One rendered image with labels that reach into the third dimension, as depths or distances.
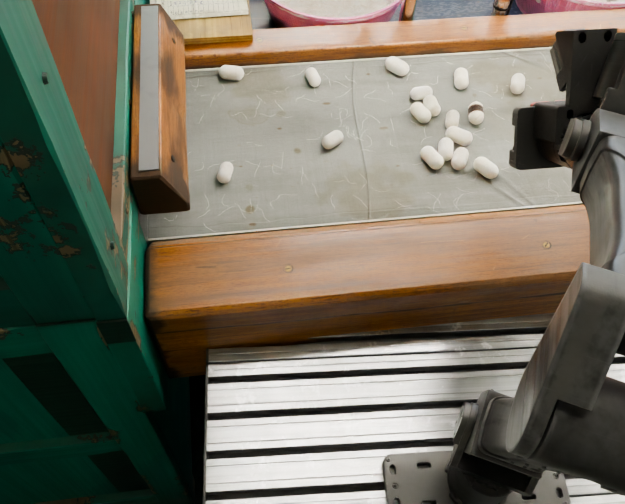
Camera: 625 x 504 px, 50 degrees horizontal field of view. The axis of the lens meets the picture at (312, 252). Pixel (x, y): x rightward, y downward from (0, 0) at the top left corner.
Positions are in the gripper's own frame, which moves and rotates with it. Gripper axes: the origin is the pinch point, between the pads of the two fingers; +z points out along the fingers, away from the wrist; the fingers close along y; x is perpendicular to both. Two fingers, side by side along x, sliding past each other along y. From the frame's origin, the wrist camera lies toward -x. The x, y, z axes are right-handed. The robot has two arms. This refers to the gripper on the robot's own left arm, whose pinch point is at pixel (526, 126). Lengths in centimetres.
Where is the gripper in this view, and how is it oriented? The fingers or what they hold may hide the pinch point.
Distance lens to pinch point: 83.5
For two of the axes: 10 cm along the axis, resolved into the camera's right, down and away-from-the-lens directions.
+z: -1.1, -3.0, 9.5
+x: 0.6, 9.5, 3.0
